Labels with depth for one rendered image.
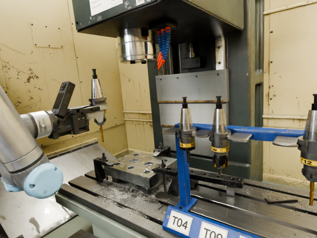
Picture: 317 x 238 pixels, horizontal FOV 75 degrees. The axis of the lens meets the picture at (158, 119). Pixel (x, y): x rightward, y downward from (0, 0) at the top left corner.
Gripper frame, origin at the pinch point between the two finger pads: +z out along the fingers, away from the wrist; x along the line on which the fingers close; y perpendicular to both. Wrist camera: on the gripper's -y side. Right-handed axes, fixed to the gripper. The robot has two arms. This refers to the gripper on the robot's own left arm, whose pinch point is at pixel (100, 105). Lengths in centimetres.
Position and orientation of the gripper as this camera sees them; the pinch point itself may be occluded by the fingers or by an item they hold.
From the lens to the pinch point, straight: 79.4
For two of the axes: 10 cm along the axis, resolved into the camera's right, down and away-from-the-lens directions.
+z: 5.9, -2.1, 7.8
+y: 0.9, 9.8, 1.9
